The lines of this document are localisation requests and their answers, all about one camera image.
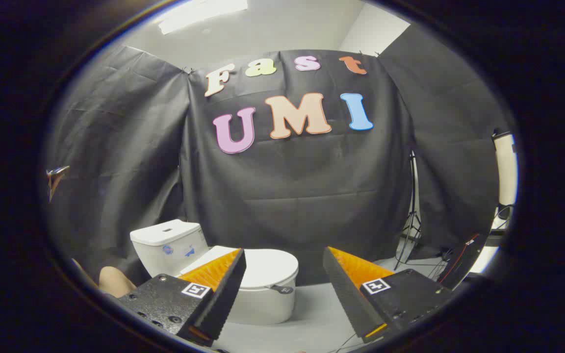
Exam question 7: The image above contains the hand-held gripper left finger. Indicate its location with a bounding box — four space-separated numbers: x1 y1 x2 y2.
116 248 247 347

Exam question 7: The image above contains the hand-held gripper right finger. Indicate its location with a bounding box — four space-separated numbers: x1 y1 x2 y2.
323 246 455 344

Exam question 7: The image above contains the white toilet lid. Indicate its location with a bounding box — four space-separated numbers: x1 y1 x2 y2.
180 246 299 295

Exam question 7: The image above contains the white ceramic toilet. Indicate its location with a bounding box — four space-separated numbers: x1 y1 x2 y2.
129 219 298 325

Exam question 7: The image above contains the black tripod light stand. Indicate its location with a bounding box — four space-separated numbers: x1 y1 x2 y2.
394 152 423 270

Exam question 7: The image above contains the person's bare leg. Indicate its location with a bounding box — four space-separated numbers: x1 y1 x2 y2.
99 266 137 298

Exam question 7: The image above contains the black backdrop cloth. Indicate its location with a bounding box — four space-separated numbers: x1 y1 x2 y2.
47 25 514 290

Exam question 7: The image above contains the white softbox studio light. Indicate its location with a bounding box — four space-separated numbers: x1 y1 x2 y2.
491 128 517 209

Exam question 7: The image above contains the rectangular ceiling light panel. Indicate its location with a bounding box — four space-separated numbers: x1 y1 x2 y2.
157 0 249 35

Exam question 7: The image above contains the black box with red wire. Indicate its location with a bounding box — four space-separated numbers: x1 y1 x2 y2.
437 233 491 290

